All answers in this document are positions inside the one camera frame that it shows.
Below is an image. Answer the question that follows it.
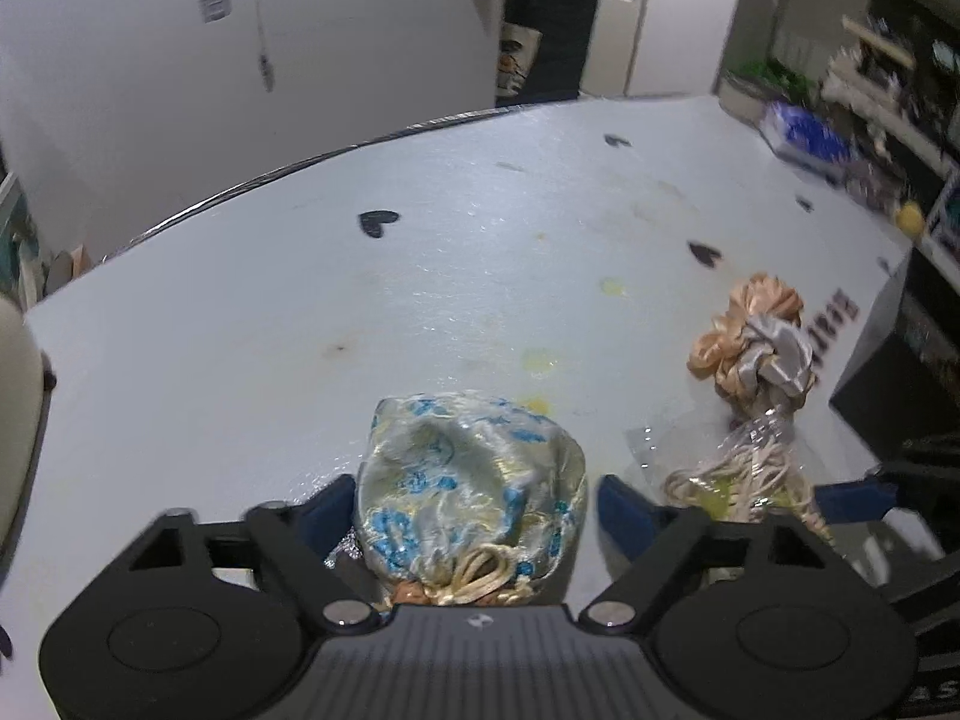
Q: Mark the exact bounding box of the blue tissue pack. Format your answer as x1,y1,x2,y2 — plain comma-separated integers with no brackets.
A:
760,99,857,175

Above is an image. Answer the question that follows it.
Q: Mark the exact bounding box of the black cardboard box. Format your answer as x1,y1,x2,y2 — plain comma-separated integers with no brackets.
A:
828,247,960,466

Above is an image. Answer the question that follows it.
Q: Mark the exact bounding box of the green plastic bag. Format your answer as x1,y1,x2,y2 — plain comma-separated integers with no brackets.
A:
729,58,812,104

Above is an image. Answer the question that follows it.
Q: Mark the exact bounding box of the black floor bin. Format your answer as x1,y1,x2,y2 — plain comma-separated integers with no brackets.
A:
495,0,602,107

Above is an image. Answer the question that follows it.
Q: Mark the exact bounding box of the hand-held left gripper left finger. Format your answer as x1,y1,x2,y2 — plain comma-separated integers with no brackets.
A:
124,472,377,634

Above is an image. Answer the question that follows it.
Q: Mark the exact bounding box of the printed tote bag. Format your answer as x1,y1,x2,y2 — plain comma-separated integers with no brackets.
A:
495,22,544,103

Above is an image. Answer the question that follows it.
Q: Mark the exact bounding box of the peach and grey satin scrunchie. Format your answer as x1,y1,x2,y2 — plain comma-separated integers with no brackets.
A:
687,274,820,422

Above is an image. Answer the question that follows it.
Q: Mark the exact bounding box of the hanging grey cord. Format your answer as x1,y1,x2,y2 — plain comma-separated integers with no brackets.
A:
243,0,275,95

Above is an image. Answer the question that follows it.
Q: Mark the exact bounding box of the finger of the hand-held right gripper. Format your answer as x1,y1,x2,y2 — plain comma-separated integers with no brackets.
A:
813,433,960,535

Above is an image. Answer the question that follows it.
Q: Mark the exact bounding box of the glass jar with dark lid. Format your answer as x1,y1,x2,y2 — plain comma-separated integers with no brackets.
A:
846,156,902,209

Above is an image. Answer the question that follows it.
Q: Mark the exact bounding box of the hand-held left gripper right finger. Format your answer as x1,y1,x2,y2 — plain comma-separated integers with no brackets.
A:
577,472,865,629

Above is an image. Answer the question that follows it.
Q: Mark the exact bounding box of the bagged cream cord bundle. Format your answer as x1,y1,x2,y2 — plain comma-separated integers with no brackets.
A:
625,403,838,550

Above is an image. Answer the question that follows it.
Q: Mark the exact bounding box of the blue floral silk drawstring pouch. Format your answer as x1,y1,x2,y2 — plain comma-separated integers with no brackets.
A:
351,391,589,608

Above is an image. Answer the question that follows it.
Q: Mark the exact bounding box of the cream cat-shaped ceramic pot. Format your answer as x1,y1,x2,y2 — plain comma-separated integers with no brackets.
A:
0,298,58,565

